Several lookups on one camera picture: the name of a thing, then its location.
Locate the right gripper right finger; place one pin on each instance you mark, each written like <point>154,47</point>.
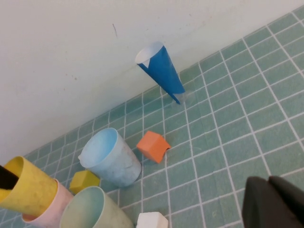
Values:
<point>292,204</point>

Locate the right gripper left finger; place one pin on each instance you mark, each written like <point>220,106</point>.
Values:
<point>257,204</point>

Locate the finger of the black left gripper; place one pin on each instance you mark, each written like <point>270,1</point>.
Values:
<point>7,179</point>

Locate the yellow plastic cup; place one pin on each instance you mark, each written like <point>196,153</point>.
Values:
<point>33,190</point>

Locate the pink plastic cup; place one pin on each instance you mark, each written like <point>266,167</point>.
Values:
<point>59,204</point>

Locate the light blue plastic cup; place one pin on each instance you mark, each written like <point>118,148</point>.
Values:
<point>114,171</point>

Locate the plain yellow foam cube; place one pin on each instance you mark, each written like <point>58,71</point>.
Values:
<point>83,181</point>

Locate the green plastic cup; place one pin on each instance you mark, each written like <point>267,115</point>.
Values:
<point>83,209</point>

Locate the teal grid tablecloth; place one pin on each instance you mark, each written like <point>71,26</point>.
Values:
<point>237,118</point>

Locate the white foam cube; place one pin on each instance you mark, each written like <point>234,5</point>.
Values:
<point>152,221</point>

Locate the orange foam cube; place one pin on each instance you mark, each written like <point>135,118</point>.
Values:
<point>152,145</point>

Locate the blue paper cone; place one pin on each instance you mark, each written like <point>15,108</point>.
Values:
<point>164,71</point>

